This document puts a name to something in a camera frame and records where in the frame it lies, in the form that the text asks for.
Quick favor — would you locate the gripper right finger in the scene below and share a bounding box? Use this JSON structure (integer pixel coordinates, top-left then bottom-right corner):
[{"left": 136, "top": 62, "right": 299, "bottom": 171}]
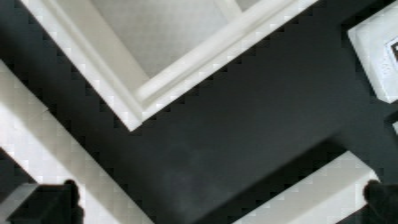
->
[{"left": 360, "top": 180, "right": 398, "bottom": 224}]

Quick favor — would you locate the white U-shaped fence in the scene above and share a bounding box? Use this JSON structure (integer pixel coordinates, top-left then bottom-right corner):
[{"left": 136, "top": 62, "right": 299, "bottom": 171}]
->
[{"left": 0, "top": 61, "right": 377, "bottom": 224}]

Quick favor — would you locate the white cabinet top box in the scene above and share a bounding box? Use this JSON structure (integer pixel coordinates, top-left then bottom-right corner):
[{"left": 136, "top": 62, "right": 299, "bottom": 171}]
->
[{"left": 349, "top": 8, "right": 398, "bottom": 103}]

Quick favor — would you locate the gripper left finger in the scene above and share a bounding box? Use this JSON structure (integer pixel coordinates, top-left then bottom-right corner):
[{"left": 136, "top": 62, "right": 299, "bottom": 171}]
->
[{"left": 0, "top": 180, "right": 84, "bottom": 224}]

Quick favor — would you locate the white cabinet body box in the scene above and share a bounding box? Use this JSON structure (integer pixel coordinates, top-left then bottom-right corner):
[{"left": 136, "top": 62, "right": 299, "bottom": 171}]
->
[{"left": 22, "top": 0, "right": 319, "bottom": 129}]

